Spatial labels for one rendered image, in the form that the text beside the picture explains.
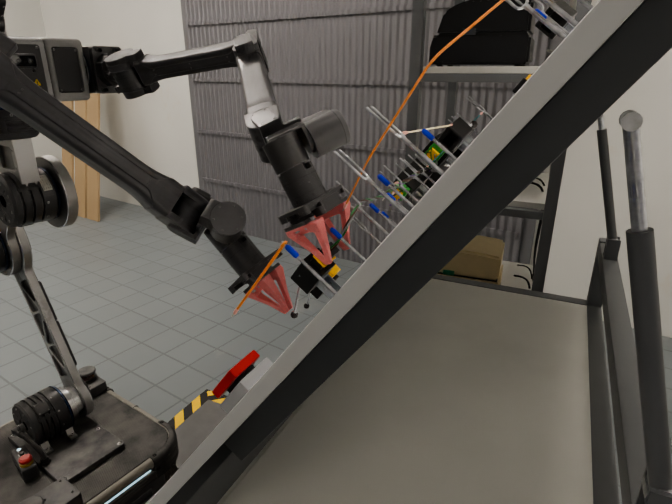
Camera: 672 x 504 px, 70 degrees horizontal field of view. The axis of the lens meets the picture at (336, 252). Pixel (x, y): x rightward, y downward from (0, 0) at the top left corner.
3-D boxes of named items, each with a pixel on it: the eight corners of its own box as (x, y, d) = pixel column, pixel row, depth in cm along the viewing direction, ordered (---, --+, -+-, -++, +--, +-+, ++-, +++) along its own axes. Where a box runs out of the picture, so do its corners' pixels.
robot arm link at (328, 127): (265, 161, 83) (247, 115, 77) (324, 132, 85) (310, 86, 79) (292, 190, 74) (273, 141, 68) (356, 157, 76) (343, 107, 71)
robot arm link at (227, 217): (192, 190, 89) (166, 230, 86) (191, 166, 78) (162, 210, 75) (250, 222, 90) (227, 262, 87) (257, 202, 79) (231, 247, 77)
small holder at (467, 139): (504, 132, 83) (472, 104, 84) (483, 152, 77) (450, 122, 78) (487, 150, 86) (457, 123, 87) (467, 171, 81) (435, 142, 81)
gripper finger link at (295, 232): (361, 245, 76) (335, 192, 74) (337, 265, 71) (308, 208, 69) (330, 255, 80) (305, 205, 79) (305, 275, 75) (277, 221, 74)
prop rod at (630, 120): (642, 109, 39) (665, 415, 47) (638, 107, 42) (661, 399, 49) (620, 114, 40) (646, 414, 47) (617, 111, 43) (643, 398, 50)
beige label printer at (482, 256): (413, 292, 183) (416, 243, 176) (425, 271, 202) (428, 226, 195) (497, 305, 173) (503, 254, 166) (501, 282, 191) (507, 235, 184)
